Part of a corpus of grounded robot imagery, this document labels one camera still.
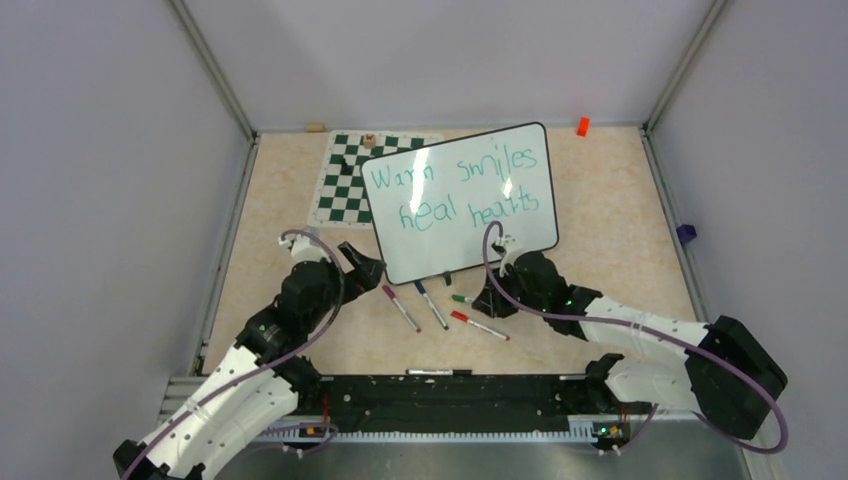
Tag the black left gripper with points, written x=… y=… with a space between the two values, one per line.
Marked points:
x=367 y=272

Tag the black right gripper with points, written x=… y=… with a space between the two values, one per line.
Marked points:
x=492 y=302

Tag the white whiteboard black frame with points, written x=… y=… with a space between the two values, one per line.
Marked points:
x=431 y=206

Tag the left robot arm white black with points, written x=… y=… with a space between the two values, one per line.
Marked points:
x=262 y=376

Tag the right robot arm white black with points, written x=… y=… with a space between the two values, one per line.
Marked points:
x=718 y=370

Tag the purple capped marker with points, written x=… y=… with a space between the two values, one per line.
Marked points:
x=408 y=317

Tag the red capped marker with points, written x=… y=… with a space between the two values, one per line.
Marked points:
x=469 y=321

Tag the blue capped marker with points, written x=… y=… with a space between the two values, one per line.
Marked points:
x=432 y=306

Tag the green white chessboard mat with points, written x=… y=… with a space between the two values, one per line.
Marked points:
x=339 y=200

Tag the silver marker near base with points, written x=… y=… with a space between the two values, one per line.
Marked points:
x=439 y=372

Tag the orange small block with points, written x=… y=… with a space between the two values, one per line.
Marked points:
x=583 y=126

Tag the purple small object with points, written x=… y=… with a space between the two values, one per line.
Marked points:
x=686 y=233

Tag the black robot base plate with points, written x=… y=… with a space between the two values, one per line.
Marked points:
x=459 y=404

